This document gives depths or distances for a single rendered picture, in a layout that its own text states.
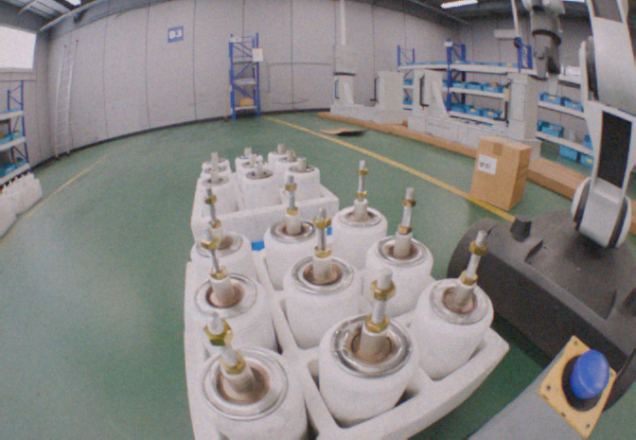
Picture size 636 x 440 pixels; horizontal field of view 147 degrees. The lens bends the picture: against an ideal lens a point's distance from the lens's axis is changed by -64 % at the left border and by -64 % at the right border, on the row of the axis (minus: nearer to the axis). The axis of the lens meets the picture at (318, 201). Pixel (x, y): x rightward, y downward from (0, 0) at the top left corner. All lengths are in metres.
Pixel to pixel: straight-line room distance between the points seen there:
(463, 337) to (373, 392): 0.11
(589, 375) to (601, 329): 0.35
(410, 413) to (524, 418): 0.14
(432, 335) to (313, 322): 0.13
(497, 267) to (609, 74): 0.47
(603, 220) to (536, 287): 0.27
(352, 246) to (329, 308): 0.16
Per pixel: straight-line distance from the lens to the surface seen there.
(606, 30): 0.65
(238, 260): 0.38
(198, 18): 6.82
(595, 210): 0.71
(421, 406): 0.31
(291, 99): 6.72
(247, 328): 0.29
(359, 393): 0.24
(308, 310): 0.30
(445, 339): 0.29
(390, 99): 3.58
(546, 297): 0.55
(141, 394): 0.59
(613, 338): 0.56
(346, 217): 0.45
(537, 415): 0.21
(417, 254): 0.37
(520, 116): 2.29
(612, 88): 0.60
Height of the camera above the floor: 0.45
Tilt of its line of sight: 23 degrees down
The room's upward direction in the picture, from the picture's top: 1 degrees counter-clockwise
